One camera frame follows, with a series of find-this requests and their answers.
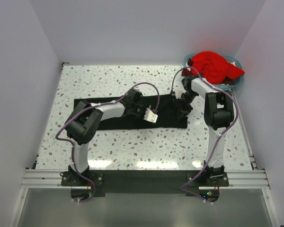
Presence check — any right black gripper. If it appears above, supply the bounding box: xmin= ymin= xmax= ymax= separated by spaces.
xmin=174 ymin=90 xmax=198 ymax=121

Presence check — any black t shirt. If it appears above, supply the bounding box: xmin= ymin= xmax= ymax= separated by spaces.
xmin=74 ymin=94 xmax=187 ymax=131

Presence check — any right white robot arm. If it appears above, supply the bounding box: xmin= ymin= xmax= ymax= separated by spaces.
xmin=171 ymin=76 xmax=237 ymax=186

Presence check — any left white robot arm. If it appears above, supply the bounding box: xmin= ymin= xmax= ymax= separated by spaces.
xmin=65 ymin=88 xmax=152 ymax=185

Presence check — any red t shirt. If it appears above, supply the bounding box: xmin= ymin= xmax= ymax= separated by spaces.
xmin=191 ymin=51 xmax=245 ymax=84

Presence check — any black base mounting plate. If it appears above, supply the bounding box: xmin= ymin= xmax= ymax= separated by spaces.
xmin=60 ymin=168 xmax=230 ymax=202

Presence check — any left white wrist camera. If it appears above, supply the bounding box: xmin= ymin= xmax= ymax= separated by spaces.
xmin=143 ymin=108 xmax=158 ymax=123

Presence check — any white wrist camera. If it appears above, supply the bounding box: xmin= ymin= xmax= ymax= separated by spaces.
xmin=143 ymin=108 xmax=158 ymax=123
xmin=171 ymin=89 xmax=184 ymax=99

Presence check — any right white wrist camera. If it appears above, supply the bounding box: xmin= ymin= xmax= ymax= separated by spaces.
xmin=171 ymin=89 xmax=184 ymax=99

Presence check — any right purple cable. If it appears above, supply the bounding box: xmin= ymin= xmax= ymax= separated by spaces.
xmin=170 ymin=66 xmax=240 ymax=199

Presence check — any purple cable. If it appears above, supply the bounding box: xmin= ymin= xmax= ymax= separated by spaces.
xmin=55 ymin=81 xmax=160 ymax=203
xmin=170 ymin=66 xmax=240 ymax=199

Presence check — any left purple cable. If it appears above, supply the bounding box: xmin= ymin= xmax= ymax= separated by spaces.
xmin=55 ymin=81 xmax=160 ymax=203

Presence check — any aluminium extrusion rail frame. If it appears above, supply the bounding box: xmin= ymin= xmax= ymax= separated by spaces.
xmin=8 ymin=61 xmax=281 ymax=227

